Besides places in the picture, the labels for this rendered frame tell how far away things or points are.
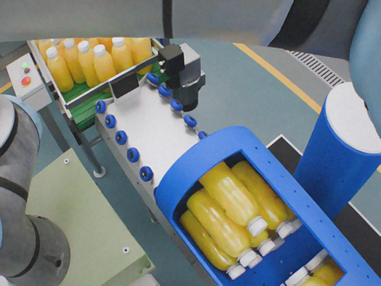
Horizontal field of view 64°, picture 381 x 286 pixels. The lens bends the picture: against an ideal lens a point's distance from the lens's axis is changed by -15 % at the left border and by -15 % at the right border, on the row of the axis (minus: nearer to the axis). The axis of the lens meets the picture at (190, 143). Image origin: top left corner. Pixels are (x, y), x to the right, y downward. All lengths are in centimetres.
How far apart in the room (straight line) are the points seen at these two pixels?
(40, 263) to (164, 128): 69
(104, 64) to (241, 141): 61
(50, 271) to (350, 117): 91
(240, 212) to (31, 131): 43
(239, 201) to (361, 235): 131
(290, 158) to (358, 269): 137
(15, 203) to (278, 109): 205
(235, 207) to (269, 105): 171
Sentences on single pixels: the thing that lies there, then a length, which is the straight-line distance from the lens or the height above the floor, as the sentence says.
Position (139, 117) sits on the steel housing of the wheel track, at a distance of 116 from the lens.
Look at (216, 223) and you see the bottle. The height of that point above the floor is 113.
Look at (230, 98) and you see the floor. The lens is 238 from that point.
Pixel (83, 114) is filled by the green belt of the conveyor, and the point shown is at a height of 90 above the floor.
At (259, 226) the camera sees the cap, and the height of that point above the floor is 117.
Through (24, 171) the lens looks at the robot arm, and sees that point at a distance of 53.
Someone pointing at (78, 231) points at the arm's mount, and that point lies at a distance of 64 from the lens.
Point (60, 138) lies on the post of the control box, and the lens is 147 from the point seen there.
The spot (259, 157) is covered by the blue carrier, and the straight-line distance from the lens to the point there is 73.
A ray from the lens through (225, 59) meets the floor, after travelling 263.
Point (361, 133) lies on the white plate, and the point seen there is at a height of 104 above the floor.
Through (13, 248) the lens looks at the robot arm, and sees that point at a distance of 51.
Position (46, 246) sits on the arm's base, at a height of 133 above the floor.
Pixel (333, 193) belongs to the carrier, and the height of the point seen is 74.
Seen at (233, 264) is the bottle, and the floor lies 105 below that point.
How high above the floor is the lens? 184
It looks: 58 degrees down
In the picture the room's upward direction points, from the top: 5 degrees counter-clockwise
